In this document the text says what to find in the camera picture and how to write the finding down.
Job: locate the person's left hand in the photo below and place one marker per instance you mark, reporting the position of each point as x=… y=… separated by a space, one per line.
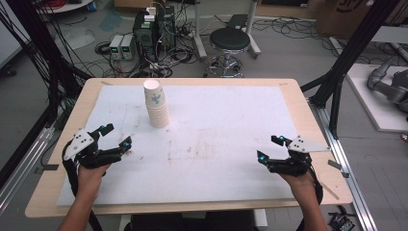
x=91 y=178

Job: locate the white floor platform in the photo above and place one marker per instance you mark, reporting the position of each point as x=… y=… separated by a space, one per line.
x=369 y=102

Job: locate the person's dark clothing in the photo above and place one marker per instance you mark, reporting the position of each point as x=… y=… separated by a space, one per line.
x=192 y=221

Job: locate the person's right hand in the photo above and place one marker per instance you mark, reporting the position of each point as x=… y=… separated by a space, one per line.
x=300 y=186

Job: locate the cardboard box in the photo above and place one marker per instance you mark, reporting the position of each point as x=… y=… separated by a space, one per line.
x=336 y=16

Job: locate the grey bench power supply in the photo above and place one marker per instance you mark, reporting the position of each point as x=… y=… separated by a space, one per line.
x=115 y=47
x=128 y=47

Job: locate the aluminium floor rail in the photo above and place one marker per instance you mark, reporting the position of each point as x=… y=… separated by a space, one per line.
x=340 y=154
x=22 y=166

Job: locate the white stand leg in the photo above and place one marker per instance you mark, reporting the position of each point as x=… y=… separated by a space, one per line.
x=252 y=29
x=199 y=32

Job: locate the grey tape strip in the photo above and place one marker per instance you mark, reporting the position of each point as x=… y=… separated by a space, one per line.
x=336 y=166
x=48 y=167

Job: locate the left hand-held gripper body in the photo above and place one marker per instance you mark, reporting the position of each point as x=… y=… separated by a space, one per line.
x=81 y=142

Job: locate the small black floor device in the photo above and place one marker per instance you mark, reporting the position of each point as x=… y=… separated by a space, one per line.
x=340 y=220

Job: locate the stack of white paper cups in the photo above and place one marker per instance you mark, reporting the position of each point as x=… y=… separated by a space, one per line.
x=156 y=104

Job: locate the black computer tower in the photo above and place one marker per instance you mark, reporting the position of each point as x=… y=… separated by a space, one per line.
x=150 y=35

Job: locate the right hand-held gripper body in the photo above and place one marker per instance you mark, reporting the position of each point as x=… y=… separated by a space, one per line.
x=301 y=150

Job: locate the wooden table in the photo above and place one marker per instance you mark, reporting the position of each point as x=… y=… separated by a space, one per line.
x=317 y=128

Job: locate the black metal frame stand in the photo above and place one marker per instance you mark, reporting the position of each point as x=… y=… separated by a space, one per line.
x=48 y=57
x=346 y=54

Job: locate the white table mat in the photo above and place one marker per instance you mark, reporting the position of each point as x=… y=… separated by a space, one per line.
x=205 y=150

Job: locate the thin wooden stick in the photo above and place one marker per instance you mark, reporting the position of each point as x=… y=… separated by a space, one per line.
x=330 y=191

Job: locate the black round stool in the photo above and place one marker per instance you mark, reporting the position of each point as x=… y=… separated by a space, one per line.
x=229 y=40

